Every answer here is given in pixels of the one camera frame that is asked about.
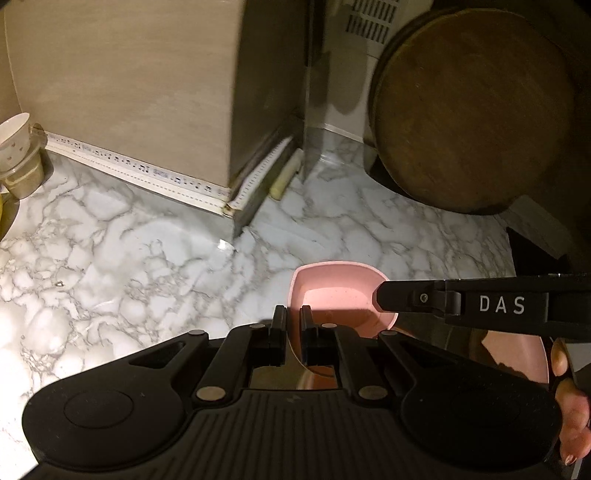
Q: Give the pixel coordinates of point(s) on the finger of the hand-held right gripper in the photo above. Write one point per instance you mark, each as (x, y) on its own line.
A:
(411, 297)

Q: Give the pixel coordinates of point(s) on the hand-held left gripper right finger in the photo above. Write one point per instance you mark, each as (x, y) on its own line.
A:
(307, 332)

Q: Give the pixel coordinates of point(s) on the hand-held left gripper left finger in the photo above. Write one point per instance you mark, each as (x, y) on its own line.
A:
(278, 323)

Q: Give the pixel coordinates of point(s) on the pink bear plate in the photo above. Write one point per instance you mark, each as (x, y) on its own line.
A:
(517, 355)

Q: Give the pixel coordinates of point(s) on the pink bowl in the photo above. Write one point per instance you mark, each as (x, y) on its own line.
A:
(337, 288)

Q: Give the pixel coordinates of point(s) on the person's right hand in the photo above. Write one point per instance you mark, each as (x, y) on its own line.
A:
(575, 415)

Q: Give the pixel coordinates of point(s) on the wooden rolling pin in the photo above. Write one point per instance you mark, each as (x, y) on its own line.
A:
(286, 177)

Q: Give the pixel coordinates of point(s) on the round wooden cutting board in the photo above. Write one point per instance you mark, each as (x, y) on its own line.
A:
(471, 115)

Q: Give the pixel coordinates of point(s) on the white patterned sealing strip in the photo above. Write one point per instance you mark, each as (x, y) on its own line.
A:
(138, 168)

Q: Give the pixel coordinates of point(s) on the white vent grille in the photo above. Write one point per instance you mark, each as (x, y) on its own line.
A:
(371, 21)

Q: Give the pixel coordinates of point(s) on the clear plastic container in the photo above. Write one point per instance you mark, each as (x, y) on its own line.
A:
(25, 177)

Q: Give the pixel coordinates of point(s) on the yellow bowl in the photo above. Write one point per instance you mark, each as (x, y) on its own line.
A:
(7, 214)

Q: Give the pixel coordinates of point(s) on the white floral bowl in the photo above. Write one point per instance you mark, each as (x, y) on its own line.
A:
(14, 138)

